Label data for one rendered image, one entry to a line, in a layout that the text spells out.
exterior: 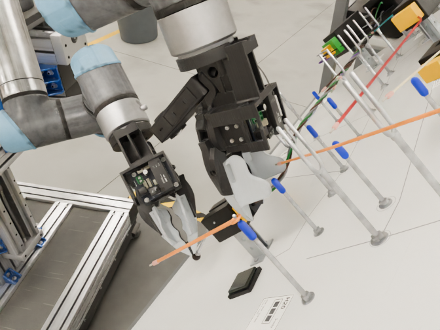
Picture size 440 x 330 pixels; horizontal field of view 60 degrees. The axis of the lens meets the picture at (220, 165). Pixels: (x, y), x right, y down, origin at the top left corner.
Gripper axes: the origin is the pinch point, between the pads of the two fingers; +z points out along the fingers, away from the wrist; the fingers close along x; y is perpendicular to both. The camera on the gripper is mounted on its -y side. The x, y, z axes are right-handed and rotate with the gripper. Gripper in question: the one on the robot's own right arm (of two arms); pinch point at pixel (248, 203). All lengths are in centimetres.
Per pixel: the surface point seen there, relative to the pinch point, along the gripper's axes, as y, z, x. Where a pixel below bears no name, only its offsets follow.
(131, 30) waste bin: -236, -32, 277
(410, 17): 18.7, -9.6, 43.9
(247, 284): 0.5, 6.7, -7.5
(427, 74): 21.5, -8.0, 12.7
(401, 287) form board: 19.1, -0.9, -14.1
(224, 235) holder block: -4.0, 3.4, -2.2
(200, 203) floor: -102, 69, 110
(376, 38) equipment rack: 5, 3, 96
